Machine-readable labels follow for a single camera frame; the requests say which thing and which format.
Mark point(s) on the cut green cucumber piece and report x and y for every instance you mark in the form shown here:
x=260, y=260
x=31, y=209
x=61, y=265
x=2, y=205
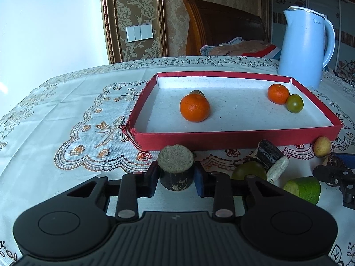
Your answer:
x=303, y=189

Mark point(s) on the light blue electric kettle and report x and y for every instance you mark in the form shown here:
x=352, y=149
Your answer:
x=302, y=55

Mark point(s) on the white wall switch panel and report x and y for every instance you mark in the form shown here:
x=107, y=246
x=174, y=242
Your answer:
x=139, y=33

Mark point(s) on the small yellow potato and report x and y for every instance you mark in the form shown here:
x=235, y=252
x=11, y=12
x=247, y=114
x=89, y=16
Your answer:
x=322, y=146

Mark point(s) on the gold framed wall panel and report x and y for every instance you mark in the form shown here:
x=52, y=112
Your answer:
x=133, y=5

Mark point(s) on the floral patterned bedding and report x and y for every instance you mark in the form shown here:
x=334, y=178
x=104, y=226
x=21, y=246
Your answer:
x=346, y=69

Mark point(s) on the red shallow cardboard box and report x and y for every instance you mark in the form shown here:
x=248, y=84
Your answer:
x=235, y=116

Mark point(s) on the large orange tangerine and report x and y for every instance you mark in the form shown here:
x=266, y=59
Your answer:
x=194, y=108

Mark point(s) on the small orange tangerine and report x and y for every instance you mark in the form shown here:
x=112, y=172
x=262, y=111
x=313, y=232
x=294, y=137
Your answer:
x=278, y=94

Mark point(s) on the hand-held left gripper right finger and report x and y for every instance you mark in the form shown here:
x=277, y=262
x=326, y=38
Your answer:
x=199, y=184

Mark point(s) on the dark sugarcane piece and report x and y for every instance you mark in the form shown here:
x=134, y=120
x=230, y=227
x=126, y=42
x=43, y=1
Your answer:
x=270, y=155
x=174, y=180

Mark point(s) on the green tomato with stem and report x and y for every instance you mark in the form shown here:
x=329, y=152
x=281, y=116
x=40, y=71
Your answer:
x=197, y=92

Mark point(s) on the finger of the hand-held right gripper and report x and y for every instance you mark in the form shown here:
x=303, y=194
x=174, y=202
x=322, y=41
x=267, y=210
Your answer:
x=348, y=160
x=331, y=174

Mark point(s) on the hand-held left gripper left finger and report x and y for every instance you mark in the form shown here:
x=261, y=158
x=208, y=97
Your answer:
x=152, y=181

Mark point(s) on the small olive green tomato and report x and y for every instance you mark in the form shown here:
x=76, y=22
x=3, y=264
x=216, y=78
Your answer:
x=294, y=104

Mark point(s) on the folded striped blanket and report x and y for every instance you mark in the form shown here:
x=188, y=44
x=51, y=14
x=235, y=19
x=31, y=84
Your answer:
x=244, y=48

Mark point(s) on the green lime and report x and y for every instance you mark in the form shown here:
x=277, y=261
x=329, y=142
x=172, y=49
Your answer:
x=244, y=170

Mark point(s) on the wooden chair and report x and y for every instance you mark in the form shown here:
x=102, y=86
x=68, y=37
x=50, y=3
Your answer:
x=222, y=25

